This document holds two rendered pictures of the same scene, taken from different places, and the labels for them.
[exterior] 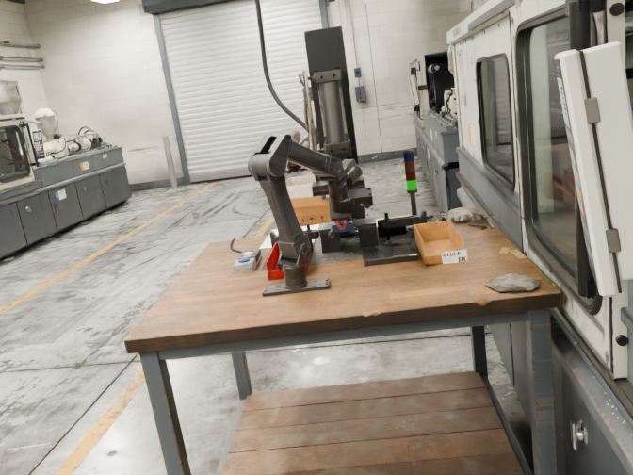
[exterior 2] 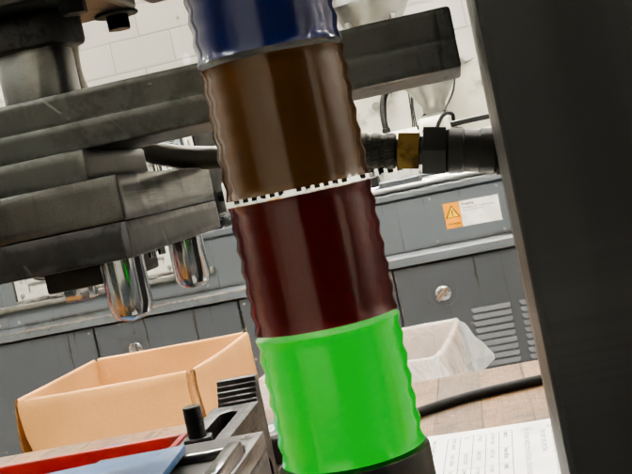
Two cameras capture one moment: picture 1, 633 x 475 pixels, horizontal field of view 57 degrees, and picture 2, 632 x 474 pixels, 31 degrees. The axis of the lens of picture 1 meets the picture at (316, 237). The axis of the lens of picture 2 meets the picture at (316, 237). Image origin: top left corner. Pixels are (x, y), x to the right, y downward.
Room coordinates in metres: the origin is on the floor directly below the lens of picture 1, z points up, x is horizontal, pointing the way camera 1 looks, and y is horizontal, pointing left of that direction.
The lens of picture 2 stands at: (2.18, -0.67, 1.12)
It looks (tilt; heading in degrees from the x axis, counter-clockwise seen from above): 3 degrees down; 93
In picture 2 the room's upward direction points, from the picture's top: 12 degrees counter-clockwise
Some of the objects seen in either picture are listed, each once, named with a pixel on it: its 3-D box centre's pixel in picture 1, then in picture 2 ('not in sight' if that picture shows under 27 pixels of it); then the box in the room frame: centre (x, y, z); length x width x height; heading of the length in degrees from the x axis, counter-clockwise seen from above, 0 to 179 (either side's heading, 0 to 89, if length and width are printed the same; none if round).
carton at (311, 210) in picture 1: (311, 204); not in sight; (5.58, 0.01, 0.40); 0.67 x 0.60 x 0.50; 167
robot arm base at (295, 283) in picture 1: (295, 276); not in sight; (1.65, 0.08, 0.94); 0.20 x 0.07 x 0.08; 85
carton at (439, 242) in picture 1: (439, 242); not in sight; (1.81, -0.39, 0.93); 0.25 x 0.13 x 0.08; 175
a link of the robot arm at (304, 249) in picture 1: (293, 253); not in sight; (1.66, 0.07, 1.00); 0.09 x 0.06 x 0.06; 45
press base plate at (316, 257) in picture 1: (357, 243); not in sight; (2.11, -0.15, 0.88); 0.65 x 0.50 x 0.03; 85
